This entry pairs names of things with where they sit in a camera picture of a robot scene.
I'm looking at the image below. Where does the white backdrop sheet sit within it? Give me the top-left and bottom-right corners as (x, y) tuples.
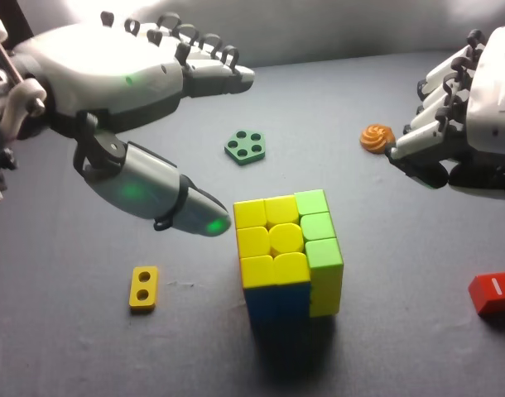
(20, 0), (505, 69)

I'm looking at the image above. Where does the orange swirl cookie toy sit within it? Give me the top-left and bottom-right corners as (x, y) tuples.
(358, 122), (397, 157)

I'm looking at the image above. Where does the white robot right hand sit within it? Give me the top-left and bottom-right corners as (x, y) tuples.
(384, 23), (505, 202)

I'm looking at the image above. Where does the colourful magic cube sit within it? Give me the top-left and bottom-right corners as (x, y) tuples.
(232, 189), (345, 332)

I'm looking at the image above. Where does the green pentagon block with holes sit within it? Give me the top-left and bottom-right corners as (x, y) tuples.
(224, 129), (267, 167)

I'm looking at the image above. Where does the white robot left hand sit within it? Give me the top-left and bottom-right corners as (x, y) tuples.
(16, 11), (257, 239)

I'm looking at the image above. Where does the dark brown panel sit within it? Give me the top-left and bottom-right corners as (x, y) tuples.
(0, 0), (33, 42)

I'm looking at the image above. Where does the grey table cloth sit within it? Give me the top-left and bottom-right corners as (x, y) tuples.
(0, 49), (505, 397)

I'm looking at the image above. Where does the yellow two-hole block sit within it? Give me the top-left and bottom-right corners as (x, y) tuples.
(127, 265), (160, 312)

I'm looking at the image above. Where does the red cube block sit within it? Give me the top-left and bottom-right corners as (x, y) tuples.
(467, 271), (505, 318)

